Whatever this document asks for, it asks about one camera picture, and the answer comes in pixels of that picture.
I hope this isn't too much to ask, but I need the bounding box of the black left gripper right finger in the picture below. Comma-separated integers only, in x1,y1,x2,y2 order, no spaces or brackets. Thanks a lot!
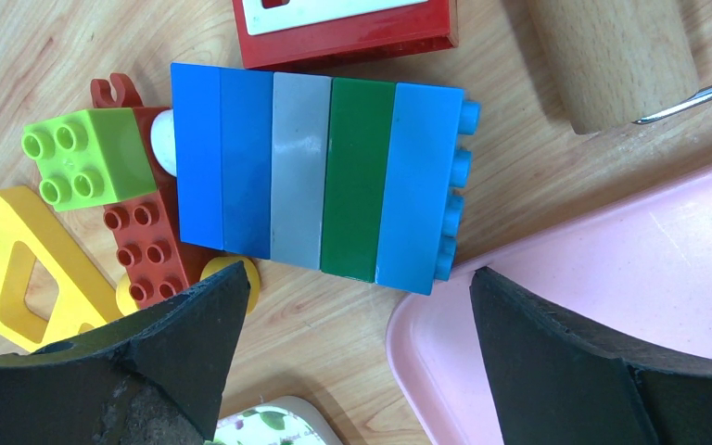
470,267,712,444

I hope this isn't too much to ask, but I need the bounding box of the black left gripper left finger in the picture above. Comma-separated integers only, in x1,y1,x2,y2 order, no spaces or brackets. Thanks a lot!
0,262,250,444

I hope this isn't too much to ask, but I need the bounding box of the pink rectangular tray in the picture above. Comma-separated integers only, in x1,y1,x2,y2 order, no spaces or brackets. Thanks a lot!
386,166,712,444

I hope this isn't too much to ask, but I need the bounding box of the wooden dough roller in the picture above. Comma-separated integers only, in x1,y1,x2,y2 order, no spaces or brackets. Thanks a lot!
528,1,712,134

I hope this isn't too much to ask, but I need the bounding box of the floral rectangular tray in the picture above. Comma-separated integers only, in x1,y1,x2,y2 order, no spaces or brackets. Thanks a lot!
207,396,343,445

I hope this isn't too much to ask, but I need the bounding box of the red toy brick car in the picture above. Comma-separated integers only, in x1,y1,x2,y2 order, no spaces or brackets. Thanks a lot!
21,73,261,314

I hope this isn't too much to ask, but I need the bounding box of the blue green white brick stack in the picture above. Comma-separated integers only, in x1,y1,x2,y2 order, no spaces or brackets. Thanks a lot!
171,62,480,295

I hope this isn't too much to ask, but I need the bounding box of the red window toy brick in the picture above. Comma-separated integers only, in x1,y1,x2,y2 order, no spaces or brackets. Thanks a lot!
233,1,458,71

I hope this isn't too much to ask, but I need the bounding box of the yellow triangular toy frame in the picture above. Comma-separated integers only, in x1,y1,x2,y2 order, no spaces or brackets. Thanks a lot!
0,185,122,351

